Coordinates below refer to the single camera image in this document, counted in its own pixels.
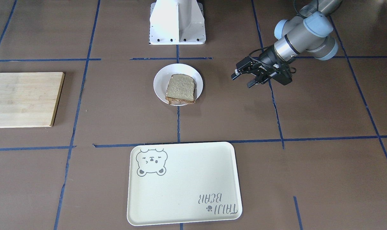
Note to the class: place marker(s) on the brown bread slice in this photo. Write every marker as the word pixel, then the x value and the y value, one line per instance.
pixel 180 90

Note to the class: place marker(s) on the white round plate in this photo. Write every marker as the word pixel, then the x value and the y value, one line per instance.
pixel 161 79

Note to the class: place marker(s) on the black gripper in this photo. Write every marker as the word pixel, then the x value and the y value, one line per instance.
pixel 267 58

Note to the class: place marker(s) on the cream bear serving tray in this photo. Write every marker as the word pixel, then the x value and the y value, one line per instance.
pixel 183 183

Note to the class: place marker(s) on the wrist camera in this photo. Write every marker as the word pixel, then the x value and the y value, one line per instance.
pixel 282 74

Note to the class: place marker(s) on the wooden cutting board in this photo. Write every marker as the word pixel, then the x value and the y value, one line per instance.
pixel 29 99

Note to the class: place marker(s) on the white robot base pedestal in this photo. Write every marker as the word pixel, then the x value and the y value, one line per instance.
pixel 177 22

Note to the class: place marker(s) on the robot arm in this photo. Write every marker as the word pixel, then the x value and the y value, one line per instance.
pixel 308 31

